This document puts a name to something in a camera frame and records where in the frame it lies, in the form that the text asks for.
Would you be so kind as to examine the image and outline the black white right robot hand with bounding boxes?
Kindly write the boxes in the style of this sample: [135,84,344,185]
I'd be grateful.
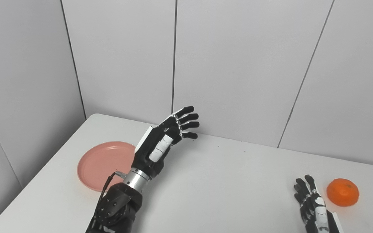
[293,175,344,233]

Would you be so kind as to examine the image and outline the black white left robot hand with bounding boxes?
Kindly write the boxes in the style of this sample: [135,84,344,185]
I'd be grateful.
[131,106,200,179]

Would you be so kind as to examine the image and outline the orange fruit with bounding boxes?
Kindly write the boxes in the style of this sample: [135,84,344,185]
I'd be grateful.
[327,178,360,207]

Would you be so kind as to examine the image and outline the pink round plate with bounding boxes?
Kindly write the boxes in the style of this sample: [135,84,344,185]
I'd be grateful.
[77,141,137,192]

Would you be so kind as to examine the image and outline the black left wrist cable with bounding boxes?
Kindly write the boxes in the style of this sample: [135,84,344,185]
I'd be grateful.
[93,171,128,224]

